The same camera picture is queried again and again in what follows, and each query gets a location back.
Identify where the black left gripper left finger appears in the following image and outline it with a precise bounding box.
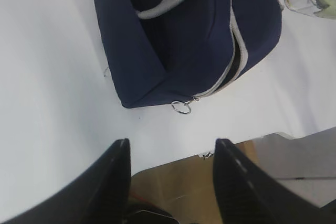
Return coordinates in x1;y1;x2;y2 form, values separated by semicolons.
7;138;131;223

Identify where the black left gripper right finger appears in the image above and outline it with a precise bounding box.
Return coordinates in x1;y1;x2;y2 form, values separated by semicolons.
213;139;335;223

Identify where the navy blue lunch bag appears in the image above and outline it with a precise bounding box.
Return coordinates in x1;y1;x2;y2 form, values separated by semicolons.
94;0;282;114

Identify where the white tape under table edge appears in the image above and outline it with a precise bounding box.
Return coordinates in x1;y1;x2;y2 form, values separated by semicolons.
198;151;214;160

